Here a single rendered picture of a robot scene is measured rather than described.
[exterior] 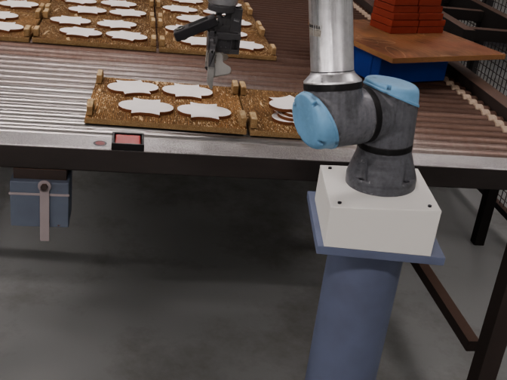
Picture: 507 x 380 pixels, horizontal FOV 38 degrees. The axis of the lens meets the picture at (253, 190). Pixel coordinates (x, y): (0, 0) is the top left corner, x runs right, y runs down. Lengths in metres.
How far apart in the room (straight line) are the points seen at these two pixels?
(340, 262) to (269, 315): 1.22
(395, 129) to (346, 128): 0.12
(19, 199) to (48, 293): 1.11
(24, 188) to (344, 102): 0.79
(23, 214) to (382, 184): 0.85
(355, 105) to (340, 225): 0.25
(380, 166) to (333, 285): 0.31
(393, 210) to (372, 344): 0.38
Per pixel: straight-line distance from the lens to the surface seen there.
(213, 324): 2.76
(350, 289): 1.67
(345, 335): 1.73
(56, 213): 1.84
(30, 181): 1.81
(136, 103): 2.00
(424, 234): 1.56
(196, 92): 2.13
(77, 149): 1.78
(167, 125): 1.91
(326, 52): 1.45
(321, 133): 1.44
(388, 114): 1.51
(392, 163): 1.56
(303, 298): 2.98
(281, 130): 1.94
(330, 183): 1.61
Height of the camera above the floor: 1.60
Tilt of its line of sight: 25 degrees down
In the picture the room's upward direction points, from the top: 7 degrees clockwise
